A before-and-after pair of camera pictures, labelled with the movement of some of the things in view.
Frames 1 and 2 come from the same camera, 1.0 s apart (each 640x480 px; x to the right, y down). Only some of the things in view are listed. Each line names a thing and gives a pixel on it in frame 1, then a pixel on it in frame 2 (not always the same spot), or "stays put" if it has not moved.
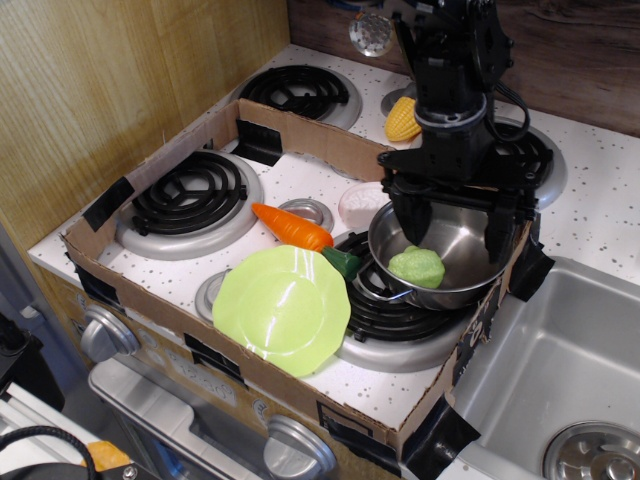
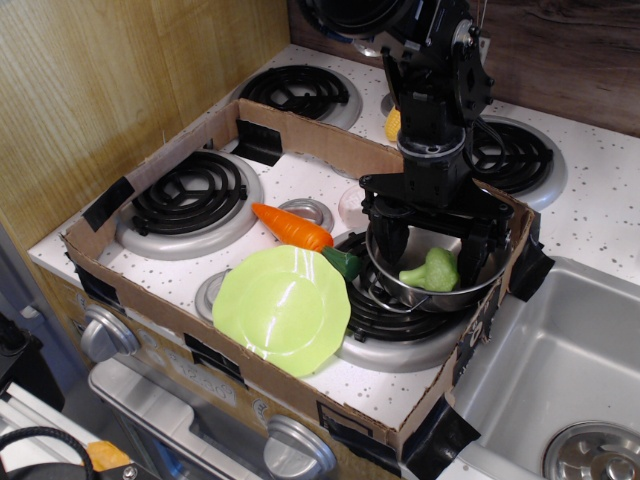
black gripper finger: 415,215 to 390,227
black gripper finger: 501,224 to 477,240
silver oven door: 166,431 stays put
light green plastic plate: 288,304 stays put
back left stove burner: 315,93 stays put
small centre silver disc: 311,210 stays put
